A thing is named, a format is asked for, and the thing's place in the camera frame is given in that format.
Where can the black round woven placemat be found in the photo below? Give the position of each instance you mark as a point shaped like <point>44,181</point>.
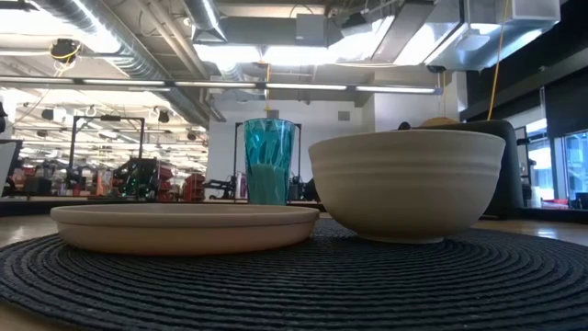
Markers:
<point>321,285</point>

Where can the teal plastic tumbler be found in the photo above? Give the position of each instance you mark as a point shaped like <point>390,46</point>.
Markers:
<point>268,161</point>

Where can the beige ceramic bowl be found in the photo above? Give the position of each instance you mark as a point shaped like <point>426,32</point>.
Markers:
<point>404,184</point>

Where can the silver spiral ventilation duct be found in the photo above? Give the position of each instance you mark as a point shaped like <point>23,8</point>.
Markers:
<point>133,60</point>

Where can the red storage bin rack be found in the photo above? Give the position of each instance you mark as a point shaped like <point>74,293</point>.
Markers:
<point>194,187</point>

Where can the beige ceramic plate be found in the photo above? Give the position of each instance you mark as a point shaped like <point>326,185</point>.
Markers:
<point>184,230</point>

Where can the silver rectangular air duct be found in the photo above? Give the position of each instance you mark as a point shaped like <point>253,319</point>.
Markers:
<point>505,37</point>

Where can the long ceiling light bar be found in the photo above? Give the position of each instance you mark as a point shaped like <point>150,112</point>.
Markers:
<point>303,86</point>

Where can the tan bagel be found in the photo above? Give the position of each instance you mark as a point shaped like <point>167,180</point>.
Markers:
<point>438,122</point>

